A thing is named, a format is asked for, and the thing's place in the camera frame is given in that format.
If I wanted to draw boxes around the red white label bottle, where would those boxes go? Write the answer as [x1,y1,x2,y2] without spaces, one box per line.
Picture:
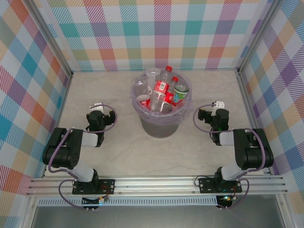
[149,66,173,112]

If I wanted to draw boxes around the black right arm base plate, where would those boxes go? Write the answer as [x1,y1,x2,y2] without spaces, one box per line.
[198,177,228,193]

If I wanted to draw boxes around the slotted grey cable duct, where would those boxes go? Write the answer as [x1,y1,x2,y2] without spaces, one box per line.
[38,196,218,207]

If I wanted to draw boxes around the green bottle yellow cap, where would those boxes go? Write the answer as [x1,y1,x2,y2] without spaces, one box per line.
[174,85,190,109]

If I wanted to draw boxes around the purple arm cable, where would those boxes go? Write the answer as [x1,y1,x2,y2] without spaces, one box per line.
[192,103,266,211]
[47,104,119,211]

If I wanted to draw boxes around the small Coca-Cola bottle red cap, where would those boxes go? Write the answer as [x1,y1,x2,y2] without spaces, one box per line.
[163,76,180,112]

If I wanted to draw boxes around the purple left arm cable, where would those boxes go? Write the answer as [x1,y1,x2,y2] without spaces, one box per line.
[47,104,119,211]

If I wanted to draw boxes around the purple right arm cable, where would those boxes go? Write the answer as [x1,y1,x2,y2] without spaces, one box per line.
[192,103,266,211]

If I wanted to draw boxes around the purple plastic bin liner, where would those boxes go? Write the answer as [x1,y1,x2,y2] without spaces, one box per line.
[130,71,192,125]

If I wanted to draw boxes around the yellow power connector with wires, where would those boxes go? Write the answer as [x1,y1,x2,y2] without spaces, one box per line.
[82,194,110,205]
[217,195,238,209]

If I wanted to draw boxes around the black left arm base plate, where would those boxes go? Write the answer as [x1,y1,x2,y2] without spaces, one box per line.
[72,178,116,195]

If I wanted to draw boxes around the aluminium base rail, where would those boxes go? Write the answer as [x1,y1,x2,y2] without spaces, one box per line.
[25,175,288,197]

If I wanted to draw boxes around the aluminium frame post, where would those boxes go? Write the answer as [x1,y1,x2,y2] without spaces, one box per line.
[236,0,285,74]
[23,0,74,78]

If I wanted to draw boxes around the grey mesh waste bin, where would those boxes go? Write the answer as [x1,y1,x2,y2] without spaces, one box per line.
[130,71,192,138]

